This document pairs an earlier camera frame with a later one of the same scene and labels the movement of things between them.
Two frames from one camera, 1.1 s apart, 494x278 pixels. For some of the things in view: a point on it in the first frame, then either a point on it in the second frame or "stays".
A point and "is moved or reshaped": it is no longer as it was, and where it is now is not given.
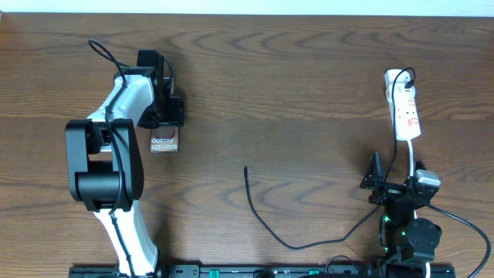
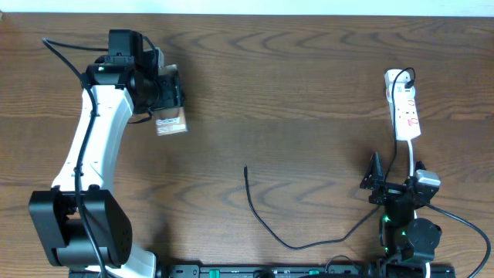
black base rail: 255,271 stays
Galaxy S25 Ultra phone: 164,140 is moved or reshaped
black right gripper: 388,191 stays
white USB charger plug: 400,91 stays
